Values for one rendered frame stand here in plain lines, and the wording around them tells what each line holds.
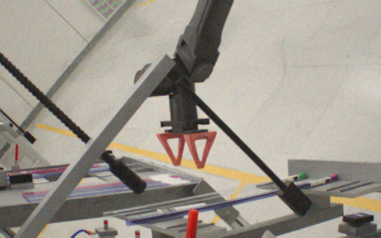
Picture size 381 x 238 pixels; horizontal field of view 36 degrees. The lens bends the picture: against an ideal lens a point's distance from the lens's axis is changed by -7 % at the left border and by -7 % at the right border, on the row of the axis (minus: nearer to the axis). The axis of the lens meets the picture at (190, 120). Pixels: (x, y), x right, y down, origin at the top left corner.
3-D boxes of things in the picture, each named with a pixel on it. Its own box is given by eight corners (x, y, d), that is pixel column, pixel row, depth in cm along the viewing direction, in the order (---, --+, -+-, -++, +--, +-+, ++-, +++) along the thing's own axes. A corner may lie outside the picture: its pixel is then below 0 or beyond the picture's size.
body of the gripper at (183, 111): (184, 130, 124) (180, 93, 124) (160, 129, 133) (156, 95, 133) (211, 126, 128) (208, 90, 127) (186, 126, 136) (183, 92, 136)
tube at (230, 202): (333, 180, 135) (333, 175, 135) (336, 181, 134) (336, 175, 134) (126, 225, 111) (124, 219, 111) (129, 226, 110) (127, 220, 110)
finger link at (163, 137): (174, 169, 129) (170, 123, 128) (158, 167, 135) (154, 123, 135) (202, 165, 132) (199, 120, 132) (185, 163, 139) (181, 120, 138)
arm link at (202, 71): (217, 65, 123) (196, 35, 127) (169, 68, 116) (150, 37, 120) (192, 105, 131) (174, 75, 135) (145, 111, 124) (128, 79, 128)
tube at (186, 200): (301, 178, 146) (301, 173, 146) (305, 178, 144) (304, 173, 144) (103, 217, 121) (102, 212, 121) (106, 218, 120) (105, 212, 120)
